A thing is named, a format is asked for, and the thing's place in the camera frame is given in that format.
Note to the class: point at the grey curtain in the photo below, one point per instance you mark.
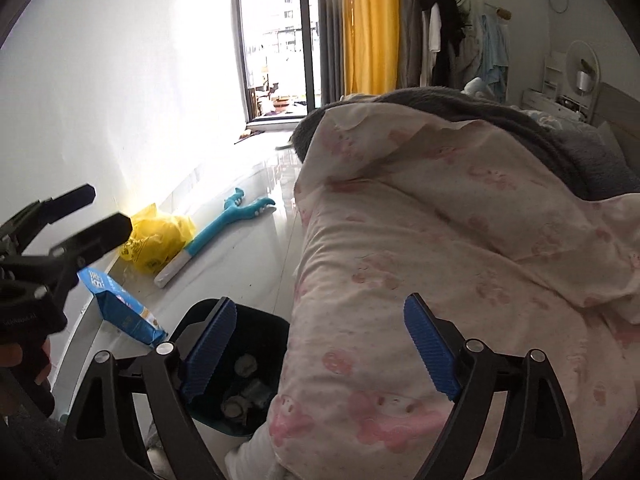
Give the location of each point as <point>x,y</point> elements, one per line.
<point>331,38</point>

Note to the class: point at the teal long-handled toy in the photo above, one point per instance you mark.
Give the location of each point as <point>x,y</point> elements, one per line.
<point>233,211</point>

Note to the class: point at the white dresser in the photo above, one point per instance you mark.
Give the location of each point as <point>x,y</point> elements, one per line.
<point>555,96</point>

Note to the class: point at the pink patterned duvet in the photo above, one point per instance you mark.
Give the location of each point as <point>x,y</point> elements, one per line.
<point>394,202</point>

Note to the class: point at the dark grey fleece blanket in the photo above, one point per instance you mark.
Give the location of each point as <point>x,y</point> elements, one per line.
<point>575,154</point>

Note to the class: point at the glass balcony door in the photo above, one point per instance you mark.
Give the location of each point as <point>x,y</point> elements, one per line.
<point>279,57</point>

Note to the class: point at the round white vanity mirror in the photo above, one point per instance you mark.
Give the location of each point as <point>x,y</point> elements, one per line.
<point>582,71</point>

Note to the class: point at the blue pet food bag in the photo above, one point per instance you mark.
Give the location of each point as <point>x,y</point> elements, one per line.
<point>122,310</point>

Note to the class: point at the yellow curtain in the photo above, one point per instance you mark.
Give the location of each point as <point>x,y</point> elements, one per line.
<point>371,45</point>

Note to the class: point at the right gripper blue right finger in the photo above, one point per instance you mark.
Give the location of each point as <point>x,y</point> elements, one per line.
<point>438,342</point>

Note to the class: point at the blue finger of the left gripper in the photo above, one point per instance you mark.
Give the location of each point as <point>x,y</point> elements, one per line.
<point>86,247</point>
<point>21,229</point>

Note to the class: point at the yellow plastic bag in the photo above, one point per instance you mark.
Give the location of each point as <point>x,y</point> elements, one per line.
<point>156,238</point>

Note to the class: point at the black trash bin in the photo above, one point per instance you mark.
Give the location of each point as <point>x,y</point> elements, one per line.
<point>245,379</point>

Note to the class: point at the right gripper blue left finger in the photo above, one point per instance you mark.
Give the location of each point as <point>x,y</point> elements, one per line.
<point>202,345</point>

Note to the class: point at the beige bed headboard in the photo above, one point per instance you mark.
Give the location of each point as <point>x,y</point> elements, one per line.
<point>621,113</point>

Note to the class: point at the clothes rack with clothes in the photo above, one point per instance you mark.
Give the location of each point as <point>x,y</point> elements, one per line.
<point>457,44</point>

